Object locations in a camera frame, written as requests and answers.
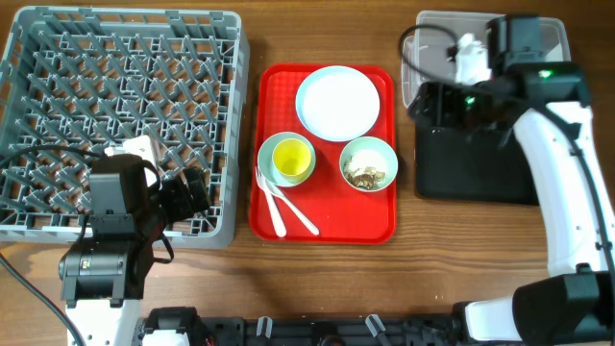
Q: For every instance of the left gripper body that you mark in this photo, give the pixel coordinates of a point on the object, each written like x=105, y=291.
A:
x=175, y=201

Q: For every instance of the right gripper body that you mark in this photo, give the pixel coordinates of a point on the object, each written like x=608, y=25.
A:
x=463, y=110

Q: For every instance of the green bowl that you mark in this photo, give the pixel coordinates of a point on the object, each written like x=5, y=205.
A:
x=379, y=145

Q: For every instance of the rice and food scraps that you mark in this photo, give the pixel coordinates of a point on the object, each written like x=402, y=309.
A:
x=365, y=169

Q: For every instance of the yellow plastic cup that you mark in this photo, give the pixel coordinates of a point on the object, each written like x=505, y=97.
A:
x=292, y=158

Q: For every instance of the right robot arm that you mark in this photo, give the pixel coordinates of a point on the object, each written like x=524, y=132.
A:
x=549, y=112

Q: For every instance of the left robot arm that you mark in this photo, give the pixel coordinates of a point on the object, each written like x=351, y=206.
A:
x=103, y=274

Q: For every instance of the black waste tray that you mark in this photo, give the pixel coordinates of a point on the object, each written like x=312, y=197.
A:
x=452, y=165

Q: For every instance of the grey dishwasher rack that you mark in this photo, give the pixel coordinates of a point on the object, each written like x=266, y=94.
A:
x=76, y=82

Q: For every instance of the clear plastic bin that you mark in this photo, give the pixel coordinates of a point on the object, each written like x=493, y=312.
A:
x=427, y=48

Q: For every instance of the white plastic spoon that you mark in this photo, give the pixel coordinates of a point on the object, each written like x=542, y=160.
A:
x=307, y=223

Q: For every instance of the light blue bowl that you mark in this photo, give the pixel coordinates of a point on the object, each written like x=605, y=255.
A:
x=266, y=159

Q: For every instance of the white plastic fork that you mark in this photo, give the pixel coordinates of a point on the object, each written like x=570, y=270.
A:
x=279, y=227

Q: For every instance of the light blue plate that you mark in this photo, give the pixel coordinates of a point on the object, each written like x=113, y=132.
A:
x=337, y=103

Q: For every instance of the red serving tray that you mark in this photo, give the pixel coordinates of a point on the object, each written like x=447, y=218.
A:
x=342, y=214

